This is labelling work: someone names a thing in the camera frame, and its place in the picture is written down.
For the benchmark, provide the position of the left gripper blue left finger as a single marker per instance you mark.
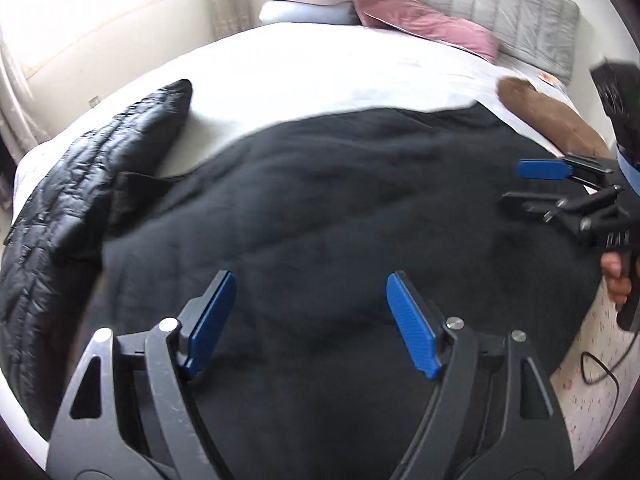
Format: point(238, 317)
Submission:
point(98, 431)

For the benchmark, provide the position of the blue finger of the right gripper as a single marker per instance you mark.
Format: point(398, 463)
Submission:
point(585, 170)
point(598, 208)

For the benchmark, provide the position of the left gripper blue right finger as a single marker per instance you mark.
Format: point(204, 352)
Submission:
point(493, 413)

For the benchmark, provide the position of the black quilted coat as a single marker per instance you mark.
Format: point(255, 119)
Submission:
point(311, 379)

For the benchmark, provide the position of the person's right hand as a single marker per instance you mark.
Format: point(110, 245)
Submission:
point(617, 284)

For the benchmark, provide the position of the cherry print blanket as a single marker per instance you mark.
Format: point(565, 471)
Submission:
point(596, 377)

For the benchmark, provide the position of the grey padded headboard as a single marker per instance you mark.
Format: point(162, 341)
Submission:
point(541, 33)

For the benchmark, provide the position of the black shiny puffer jacket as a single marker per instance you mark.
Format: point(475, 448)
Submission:
point(52, 255)

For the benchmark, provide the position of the pink velvet pillow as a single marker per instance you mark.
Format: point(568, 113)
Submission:
point(419, 20)

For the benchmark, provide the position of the grey patterned curtain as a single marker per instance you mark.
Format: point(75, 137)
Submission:
point(21, 127)

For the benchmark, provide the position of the folded light blue blanket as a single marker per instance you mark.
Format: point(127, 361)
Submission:
point(274, 11)

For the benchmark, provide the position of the white bed sheet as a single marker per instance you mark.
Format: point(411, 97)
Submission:
point(284, 72)

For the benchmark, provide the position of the brown corduroy garment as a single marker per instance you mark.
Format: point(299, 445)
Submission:
point(556, 121)

